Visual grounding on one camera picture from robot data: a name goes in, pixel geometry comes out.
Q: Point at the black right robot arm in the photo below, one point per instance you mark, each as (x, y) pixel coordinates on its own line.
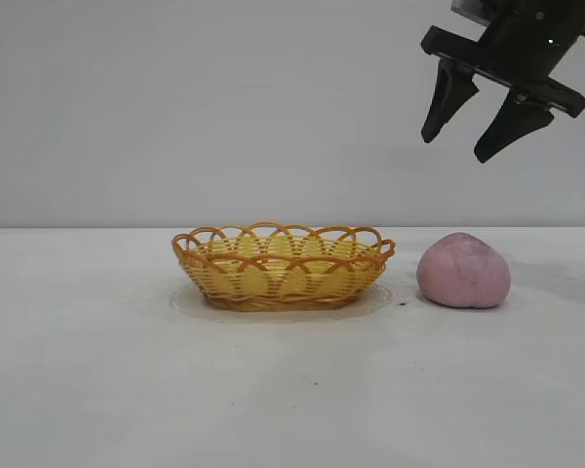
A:
(575, 6)

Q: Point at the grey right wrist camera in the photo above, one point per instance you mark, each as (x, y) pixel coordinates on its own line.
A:
(468, 7)

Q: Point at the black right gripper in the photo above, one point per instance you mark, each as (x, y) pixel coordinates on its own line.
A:
(519, 49)

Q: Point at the pink peach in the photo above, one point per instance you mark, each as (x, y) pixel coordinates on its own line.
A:
(463, 273)

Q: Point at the yellow woven wicker basket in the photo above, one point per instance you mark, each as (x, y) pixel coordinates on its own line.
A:
(273, 287)

